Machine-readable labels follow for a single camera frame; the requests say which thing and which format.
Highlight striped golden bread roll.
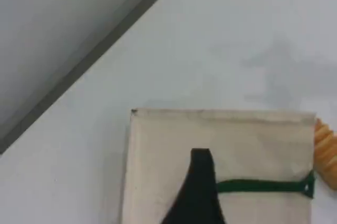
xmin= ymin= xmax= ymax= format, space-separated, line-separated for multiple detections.
xmin=313 ymin=118 xmax=337 ymax=192

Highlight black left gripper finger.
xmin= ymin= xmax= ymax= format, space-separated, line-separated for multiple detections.
xmin=161 ymin=148 xmax=227 ymax=224

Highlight cream tote bag green handles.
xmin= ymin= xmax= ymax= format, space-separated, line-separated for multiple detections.
xmin=120 ymin=107 xmax=317 ymax=224

